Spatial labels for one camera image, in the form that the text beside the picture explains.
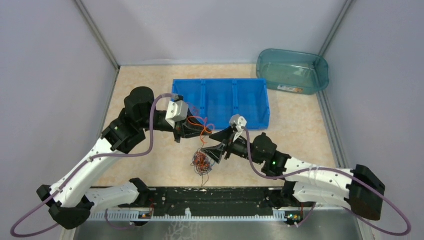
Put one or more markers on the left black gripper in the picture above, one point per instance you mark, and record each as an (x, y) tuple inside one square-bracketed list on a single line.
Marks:
[(181, 130)]

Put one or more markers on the blue three-compartment bin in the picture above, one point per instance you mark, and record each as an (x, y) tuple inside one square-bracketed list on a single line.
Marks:
[(218, 99)]

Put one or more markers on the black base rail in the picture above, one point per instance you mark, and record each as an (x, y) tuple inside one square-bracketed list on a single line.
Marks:
[(217, 201)]

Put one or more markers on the teal transparent plastic tub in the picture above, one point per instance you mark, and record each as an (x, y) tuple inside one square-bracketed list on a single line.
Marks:
[(293, 71)]

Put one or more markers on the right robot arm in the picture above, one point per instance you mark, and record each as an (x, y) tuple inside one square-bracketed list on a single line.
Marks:
[(357, 190)]

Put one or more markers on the white toothed cable strip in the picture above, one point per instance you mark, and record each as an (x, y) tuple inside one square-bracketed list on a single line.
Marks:
[(120, 215)]

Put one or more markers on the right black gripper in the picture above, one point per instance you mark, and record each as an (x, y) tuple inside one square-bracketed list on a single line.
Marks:
[(216, 151)]

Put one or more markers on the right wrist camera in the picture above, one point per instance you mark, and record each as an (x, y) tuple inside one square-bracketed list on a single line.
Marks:
[(237, 123)]

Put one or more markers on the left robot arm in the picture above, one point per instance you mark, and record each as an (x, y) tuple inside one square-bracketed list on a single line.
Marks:
[(72, 200)]

